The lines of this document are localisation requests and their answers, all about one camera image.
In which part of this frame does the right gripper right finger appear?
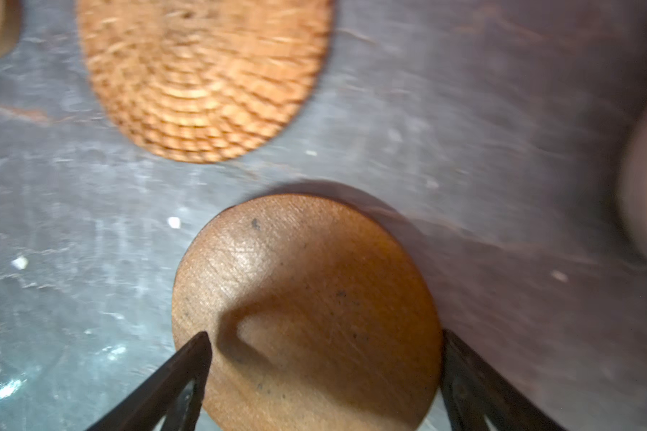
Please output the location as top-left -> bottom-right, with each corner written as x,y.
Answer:
441,330 -> 564,431

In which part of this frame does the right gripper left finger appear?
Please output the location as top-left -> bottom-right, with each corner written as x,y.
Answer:
88,332 -> 213,431

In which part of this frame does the brown wooden round coaster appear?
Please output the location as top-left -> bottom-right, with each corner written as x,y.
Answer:
172,194 -> 442,430

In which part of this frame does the rattan round coaster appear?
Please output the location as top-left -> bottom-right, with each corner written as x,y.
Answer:
75,0 -> 335,163

